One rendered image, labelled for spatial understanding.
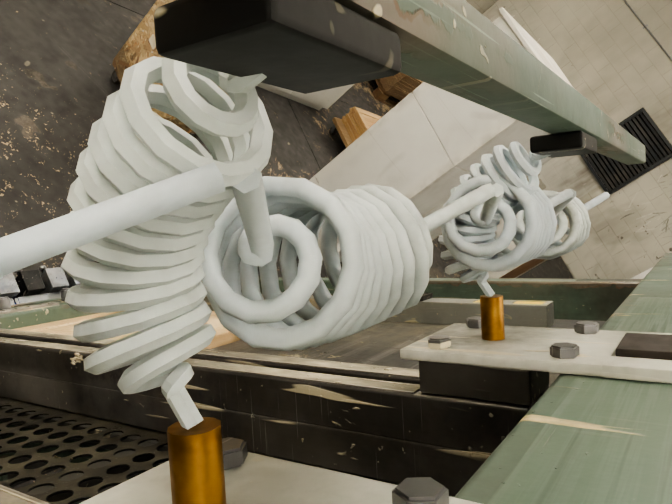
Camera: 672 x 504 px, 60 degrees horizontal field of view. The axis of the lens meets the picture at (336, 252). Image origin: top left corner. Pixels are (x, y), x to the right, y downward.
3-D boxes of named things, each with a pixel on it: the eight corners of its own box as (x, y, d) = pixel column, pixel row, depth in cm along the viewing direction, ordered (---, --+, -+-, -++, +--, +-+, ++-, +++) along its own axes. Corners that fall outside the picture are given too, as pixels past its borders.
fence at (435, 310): (173, 306, 151) (171, 291, 151) (554, 324, 99) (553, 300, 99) (157, 309, 147) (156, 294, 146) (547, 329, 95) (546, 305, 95)
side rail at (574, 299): (240, 313, 172) (237, 276, 172) (665, 335, 112) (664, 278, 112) (225, 317, 167) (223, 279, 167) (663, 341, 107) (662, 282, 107)
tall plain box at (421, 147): (363, 206, 471) (553, 59, 384) (394, 270, 450) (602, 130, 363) (288, 191, 399) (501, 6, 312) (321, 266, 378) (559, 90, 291)
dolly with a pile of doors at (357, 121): (363, 138, 549) (387, 118, 534) (385, 183, 531) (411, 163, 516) (322, 124, 500) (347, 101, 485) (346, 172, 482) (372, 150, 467)
